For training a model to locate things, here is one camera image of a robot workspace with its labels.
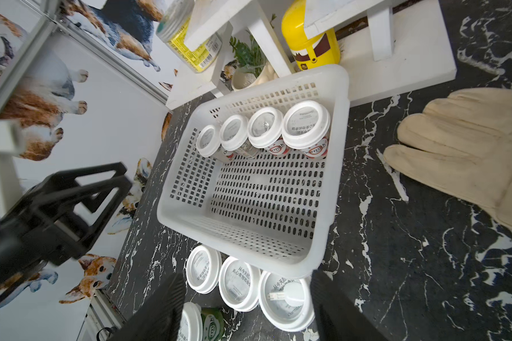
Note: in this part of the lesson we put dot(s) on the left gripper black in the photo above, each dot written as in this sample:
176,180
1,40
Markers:
62,218

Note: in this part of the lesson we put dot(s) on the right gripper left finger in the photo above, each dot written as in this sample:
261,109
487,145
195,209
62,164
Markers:
160,316

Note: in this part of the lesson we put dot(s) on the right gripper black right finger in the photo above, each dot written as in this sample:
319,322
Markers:
336,316

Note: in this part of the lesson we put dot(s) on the yogurt cup front row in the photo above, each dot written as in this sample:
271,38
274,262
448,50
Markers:
265,131
234,137
201,324
306,128

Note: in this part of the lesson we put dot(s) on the yogurt cup row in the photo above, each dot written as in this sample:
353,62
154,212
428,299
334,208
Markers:
239,285
306,128
234,137
203,269
286,303
209,146
265,131
201,324

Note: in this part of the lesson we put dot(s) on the white plastic perforated basket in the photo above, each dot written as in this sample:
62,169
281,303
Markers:
273,213

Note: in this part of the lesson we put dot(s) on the small green plant under shelf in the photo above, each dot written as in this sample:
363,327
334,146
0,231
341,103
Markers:
253,68

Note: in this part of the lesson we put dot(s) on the beige work glove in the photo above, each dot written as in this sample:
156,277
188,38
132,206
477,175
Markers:
461,145

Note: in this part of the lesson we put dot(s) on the yellow jar on shelf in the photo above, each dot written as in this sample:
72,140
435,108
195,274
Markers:
308,53

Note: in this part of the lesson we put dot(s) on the white stepped display shelf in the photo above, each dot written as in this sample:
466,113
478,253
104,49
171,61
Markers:
384,52

